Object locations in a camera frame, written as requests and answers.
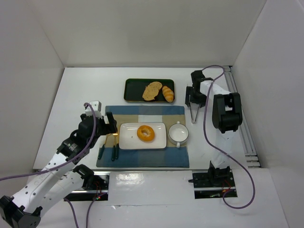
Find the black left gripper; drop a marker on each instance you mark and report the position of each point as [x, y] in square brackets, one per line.
[104, 126]

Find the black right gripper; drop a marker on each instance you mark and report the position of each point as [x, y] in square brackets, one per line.
[194, 100]

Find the stainless steel tongs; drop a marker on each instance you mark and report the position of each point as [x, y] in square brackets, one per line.
[194, 110]

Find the orange bagel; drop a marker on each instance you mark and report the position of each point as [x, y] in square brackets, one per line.
[145, 133]

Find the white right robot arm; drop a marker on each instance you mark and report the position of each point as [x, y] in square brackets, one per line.
[226, 115]

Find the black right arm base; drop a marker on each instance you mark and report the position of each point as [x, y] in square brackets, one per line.
[213, 183]

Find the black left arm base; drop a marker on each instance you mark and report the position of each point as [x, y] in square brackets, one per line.
[98, 189]

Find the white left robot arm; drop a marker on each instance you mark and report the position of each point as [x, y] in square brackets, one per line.
[61, 176]

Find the speckled bread slice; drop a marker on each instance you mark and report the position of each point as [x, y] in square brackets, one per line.
[151, 91]

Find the white rectangular plate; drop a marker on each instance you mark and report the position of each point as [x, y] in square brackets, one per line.
[129, 140]

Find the striped croissant roll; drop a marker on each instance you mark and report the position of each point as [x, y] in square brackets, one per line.
[168, 94]

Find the white cup with dark rim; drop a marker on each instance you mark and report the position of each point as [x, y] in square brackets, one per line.
[178, 134]

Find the dark green serving tray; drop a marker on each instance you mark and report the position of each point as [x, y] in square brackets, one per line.
[135, 87]

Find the blue beige checked placemat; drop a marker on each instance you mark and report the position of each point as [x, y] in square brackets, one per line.
[170, 156]

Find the gold knife green handle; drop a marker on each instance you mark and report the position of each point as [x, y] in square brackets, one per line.
[116, 154]

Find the gold fork green handle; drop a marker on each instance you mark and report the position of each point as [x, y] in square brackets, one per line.
[113, 149]

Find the gold spoon green handle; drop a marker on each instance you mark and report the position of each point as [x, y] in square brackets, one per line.
[102, 147]

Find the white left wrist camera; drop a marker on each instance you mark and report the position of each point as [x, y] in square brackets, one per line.
[93, 106]

